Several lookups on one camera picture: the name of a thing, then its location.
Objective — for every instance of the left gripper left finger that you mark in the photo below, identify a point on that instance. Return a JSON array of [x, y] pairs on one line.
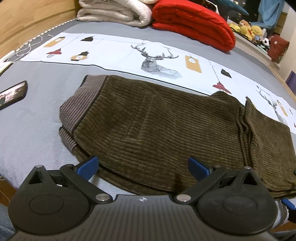
[[55, 201]]

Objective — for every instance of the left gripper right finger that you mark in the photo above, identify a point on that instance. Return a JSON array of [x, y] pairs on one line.
[[229, 201]]

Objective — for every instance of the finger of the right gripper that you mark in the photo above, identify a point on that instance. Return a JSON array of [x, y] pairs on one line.
[[290, 206]]

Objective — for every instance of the brown corduroy pants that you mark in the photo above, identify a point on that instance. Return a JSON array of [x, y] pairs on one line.
[[144, 133]]

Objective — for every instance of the black smartphone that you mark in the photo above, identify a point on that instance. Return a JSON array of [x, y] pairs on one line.
[[13, 94]]

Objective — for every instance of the purple box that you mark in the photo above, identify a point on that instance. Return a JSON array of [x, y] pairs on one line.
[[291, 81]]

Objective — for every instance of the grey printed bed sheet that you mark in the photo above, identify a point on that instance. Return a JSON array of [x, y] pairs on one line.
[[55, 64]]

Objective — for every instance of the dark red cushion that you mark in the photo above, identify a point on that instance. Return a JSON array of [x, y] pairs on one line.
[[278, 48]]

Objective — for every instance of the panda plush toy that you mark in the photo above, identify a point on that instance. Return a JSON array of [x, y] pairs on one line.
[[265, 43]]

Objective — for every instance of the yellow plush toy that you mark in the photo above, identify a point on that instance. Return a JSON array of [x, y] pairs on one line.
[[251, 32]]

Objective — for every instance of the red folded blanket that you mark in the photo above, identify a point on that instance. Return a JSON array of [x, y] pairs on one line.
[[193, 21]]

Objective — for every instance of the blue hanging cloth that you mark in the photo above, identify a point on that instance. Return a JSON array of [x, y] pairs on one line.
[[269, 13]]

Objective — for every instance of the teal plush toy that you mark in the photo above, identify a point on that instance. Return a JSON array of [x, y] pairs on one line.
[[225, 6]]

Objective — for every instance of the white folded blanket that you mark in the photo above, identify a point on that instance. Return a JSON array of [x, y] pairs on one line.
[[135, 13]]

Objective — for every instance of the wooden bed frame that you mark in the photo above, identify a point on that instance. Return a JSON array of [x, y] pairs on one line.
[[23, 20]]

